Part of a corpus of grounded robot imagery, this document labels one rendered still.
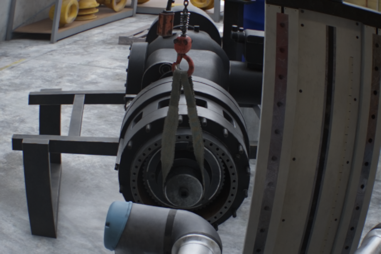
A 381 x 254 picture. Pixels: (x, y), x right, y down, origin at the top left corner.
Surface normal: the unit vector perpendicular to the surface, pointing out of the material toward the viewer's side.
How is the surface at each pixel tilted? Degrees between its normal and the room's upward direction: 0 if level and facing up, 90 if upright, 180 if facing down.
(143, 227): 51
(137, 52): 34
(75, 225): 0
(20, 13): 90
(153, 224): 43
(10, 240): 0
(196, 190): 90
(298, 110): 90
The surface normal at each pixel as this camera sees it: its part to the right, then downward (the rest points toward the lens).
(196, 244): 0.12, -0.95
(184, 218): 0.03, -0.83
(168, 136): -0.43, 0.30
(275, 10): -0.08, 0.32
